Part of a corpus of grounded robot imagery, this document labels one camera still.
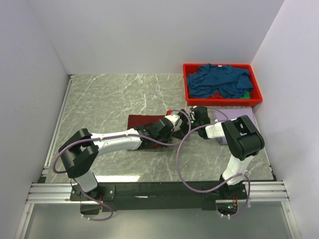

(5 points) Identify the dark red t-shirt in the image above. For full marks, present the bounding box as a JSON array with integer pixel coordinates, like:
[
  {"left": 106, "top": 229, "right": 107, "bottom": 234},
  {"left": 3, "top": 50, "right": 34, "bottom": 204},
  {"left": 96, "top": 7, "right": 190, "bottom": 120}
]
[{"left": 128, "top": 115, "right": 173, "bottom": 143}]

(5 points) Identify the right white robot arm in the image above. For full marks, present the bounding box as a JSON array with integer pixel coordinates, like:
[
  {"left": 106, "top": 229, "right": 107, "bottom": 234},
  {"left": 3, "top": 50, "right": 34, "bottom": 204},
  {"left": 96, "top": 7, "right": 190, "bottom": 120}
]
[{"left": 176, "top": 107, "right": 265, "bottom": 199}]

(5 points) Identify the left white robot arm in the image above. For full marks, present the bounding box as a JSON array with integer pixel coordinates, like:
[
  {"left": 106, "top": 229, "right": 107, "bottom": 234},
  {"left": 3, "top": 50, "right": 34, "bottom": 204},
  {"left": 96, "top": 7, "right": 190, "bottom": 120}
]
[{"left": 58, "top": 114, "right": 180, "bottom": 200}]

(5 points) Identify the folded lavender t-shirt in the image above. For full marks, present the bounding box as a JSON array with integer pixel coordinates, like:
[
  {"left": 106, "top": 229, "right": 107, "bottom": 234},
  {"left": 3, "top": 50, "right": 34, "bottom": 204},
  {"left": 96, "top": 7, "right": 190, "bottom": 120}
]
[{"left": 214, "top": 107, "right": 255, "bottom": 145}]

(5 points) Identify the blue t-shirt in bin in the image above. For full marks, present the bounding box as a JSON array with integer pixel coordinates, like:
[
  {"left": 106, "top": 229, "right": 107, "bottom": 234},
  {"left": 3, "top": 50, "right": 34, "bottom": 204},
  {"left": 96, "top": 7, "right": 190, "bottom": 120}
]
[{"left": 186, "top": 64, "right": 254, "bottom": 99}]

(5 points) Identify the green garment in bin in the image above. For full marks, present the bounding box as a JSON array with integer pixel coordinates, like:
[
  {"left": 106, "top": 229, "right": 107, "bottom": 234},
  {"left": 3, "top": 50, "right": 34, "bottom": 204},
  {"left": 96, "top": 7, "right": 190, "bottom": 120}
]
[{"left": 240, "top": 91, "right": 250, "bottom": 100}]

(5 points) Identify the red plastic bin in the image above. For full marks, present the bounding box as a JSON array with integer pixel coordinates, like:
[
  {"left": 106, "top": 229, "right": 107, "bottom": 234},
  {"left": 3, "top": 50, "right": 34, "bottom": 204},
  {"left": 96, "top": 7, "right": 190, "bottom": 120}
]
[{"left": 183, "top": 63, "right": 263, "bottom": 107}]

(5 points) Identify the black base beam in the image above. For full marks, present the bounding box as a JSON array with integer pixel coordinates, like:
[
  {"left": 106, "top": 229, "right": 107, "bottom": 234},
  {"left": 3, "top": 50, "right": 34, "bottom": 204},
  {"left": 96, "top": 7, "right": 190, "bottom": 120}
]
[{"left": 70, "top": 181, "right": 247, "bottom": 216}]

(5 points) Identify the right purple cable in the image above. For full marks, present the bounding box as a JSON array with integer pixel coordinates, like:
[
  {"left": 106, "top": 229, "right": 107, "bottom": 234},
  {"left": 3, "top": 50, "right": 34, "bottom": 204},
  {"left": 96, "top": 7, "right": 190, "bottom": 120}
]
[{"left": 176, "top": 107, "right": 251, "bottom": 218}]

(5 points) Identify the purple cable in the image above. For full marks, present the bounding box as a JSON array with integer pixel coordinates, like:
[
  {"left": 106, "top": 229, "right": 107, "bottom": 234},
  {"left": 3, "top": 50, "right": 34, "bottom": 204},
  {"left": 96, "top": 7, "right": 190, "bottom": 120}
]
[
  {"left": 53, "top": 109, "right": 192, "bottom": 222},
  {"left": 176, "top": 107, "right": 251, "bottom": 218}
]

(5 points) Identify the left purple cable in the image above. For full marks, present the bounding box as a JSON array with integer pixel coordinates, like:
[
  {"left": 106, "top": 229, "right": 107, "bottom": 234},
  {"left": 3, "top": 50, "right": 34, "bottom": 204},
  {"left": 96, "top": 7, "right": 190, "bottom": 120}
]
[{"left": 53, "top": 109, "right": 192, "bottom": 222}]

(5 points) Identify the aluminium frame rail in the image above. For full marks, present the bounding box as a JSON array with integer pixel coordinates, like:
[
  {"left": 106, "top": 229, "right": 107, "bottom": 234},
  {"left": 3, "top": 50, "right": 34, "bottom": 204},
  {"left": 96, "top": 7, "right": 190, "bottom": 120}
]
[{"left": 26, "top": 181, "right": 290, "bottom": 204}]

